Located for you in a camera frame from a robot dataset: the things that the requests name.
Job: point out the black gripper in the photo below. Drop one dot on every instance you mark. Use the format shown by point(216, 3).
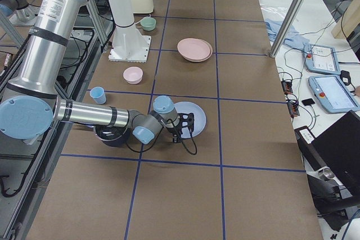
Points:
point(170, 132)

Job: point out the blue plate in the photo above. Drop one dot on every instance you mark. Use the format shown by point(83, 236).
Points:
point(199, 115)

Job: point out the pink plate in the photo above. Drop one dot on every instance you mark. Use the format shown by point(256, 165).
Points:
point(192, 48)

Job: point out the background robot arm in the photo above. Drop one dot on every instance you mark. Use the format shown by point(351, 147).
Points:
point(21, 8)

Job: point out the dark blue lidded pot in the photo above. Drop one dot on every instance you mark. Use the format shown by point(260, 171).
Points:
point(112, 136)

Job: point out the cream plate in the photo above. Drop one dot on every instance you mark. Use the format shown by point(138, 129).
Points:
point(204, 58)

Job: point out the pink bowl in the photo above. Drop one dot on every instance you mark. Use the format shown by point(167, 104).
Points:
point(133, 75)

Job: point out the green bowl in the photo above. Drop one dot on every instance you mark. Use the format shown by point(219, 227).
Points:
point(148, 23)

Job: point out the light blue cup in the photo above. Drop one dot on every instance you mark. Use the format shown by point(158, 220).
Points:
point(98, 95)

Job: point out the upper teach pendant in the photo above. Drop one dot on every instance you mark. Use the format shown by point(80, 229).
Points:
point(321, 59)

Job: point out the teach pendant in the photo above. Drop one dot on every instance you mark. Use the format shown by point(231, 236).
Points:
point(321, 59)
point(332, 94)

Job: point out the black laptop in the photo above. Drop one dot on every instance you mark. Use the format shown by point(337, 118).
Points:
point(334, 158)

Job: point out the lower teach pendant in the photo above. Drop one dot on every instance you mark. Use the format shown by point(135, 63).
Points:
point(332, 94)

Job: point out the aluminium frame post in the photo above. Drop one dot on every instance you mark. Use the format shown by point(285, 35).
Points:
point(285, 27)

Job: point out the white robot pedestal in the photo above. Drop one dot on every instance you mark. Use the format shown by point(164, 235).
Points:
point(128, 44)

